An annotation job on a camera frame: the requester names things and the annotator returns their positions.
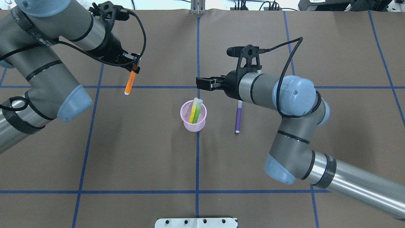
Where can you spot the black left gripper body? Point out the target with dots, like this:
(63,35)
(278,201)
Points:
(111,46)

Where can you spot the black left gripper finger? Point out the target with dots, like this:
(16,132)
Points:
(131,62)

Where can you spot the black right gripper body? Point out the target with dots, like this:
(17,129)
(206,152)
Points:
(231,82)

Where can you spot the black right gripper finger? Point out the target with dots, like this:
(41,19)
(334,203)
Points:
(219,79)
(209,85)

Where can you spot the orange highlighter pen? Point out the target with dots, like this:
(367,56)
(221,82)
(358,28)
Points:
(130,83)

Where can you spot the green highlighter pen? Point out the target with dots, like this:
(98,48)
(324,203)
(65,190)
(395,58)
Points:
(198,110)

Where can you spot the yellow highlighter pen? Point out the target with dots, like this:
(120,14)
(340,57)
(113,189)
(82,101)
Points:
(193,110)

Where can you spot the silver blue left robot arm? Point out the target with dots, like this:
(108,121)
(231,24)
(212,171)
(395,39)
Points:
(28,33)

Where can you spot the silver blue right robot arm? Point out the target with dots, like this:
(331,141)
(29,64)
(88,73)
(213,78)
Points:
(290,157)

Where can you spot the purple marker pen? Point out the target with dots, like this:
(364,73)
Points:
(238,117)

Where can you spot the pink plastic pen holder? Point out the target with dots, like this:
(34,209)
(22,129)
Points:
(185,112)

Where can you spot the black box with label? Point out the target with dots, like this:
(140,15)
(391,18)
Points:
(323,5)

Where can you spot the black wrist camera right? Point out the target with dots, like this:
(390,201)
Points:
(248,58)

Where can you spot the aluminium frame post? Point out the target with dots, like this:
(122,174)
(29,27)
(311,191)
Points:
(197,7)

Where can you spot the white central pedestal column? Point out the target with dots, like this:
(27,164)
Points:
(196,223)

